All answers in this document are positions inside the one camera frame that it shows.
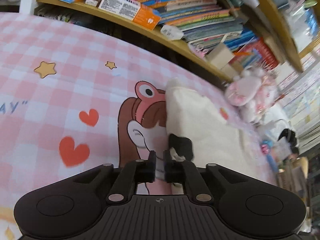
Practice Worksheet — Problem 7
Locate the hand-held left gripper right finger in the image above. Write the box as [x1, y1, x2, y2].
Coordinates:
[163, 149, 248, 205]

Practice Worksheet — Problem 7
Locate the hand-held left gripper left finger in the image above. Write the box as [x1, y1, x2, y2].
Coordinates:
[71, 150, 157, 205]

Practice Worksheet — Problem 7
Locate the cream t-shirt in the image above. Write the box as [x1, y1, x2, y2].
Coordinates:
[164, 77, 278, 195]

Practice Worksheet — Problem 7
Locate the pink toy hand blue cuff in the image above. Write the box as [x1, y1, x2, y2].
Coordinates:
[260, 141, 273, 155]

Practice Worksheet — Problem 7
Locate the pack of pastel pens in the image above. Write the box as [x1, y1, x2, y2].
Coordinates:
[266, 152, 280, 170]

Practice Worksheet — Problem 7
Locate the pink white plush bunny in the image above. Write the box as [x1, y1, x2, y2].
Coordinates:
[224, 68, 279, 122]

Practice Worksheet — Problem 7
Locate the small beige box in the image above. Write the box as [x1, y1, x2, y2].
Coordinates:
[220, 61, 244, 78]

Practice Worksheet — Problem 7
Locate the pink checked cartoon desk mat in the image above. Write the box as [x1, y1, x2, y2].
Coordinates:
[0, 12, 280, 240]

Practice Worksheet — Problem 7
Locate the small black object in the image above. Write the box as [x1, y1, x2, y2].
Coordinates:
[277, 129, 298, 146]

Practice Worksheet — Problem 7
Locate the small cardboard box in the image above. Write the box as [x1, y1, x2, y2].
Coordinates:
[205, 42, 236, 69]

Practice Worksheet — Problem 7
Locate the white correction tape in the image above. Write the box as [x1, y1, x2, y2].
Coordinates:
[160, 25, 185, 40]

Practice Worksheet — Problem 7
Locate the white framed wooden bookshelf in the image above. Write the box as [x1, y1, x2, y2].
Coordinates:
[20, 0, 320, 83]

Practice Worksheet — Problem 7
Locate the row of colourful books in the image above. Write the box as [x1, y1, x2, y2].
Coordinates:
[85, 0, 280, 68]

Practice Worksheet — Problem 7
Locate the long white orange box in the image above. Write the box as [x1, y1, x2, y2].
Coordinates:
[98, 0, 162, 30]

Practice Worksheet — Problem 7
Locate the alphabet wall poster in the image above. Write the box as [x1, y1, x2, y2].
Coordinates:
[277, 62, 320, 150]

